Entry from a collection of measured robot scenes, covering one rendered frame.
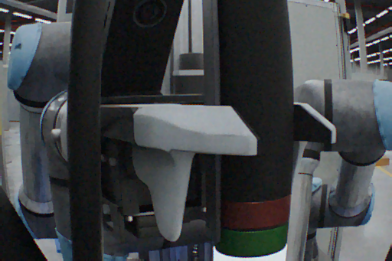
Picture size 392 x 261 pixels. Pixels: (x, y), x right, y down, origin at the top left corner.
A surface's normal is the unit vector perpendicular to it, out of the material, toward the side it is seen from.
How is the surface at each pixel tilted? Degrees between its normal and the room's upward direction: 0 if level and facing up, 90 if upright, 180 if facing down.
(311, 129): 90
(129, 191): 89
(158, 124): 90
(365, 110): 79
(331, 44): 90
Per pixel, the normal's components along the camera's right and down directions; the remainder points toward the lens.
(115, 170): -0.87, 0.04
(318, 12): 0.33, 0.05
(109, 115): -0.73, 0.04
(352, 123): -0.28, 0.22
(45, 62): 0.43, 0.34
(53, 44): 0.44, -0.17
